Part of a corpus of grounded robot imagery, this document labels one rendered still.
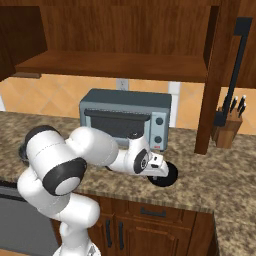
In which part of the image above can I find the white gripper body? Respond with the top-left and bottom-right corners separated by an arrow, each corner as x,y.
146,155 -> 171,178

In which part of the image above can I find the wooden base cabinet door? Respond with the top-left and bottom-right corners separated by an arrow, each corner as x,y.
113,215 -> 196,256
87,213 -> 116,256

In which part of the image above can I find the dark grey bowl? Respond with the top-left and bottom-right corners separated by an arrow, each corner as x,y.
18,143 -> 31,167

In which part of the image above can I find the wooden drawer front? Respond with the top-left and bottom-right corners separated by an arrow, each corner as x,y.
127,199 -> 198,230

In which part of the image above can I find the grey toaster oven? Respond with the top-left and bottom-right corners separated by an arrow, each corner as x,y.
78,88 -> 173,153

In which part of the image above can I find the wooden knife block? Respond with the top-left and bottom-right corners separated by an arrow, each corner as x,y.
211,107 -> 244,150

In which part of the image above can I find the grey dishwasher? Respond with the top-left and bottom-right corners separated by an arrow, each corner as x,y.
0,180 -> 60,256

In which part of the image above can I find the black drawer handle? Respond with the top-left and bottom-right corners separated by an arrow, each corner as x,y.
139,206 -> 168,219

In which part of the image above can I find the black toaster oven handle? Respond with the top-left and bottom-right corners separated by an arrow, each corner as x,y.
83,108 -> 152,123

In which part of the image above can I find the black cabinet door handle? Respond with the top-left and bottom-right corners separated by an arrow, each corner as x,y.
105,218 -> 113,249
117,221 -> 125,251

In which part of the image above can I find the white wall outlet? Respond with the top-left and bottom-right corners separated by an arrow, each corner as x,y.
116,77 -> 130,91

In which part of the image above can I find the black knife handle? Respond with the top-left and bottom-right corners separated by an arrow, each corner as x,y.
223,93 -> 232,111
237,94 -> 247,111
237,102 -> 248,119
230,95 -> 239,114

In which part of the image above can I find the wooden cabinet door with handle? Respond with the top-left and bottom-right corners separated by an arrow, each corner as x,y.
194,0 -> 242,156

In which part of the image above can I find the open wooden wall cabinet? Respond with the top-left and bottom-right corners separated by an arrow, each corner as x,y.
14,0 -> 221,84

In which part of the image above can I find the long black door handle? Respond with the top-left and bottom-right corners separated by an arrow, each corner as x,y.
213,16 -> 254,128

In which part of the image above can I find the closed wooden wall cabinet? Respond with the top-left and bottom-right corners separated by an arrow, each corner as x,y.
222,0 -> 256,90

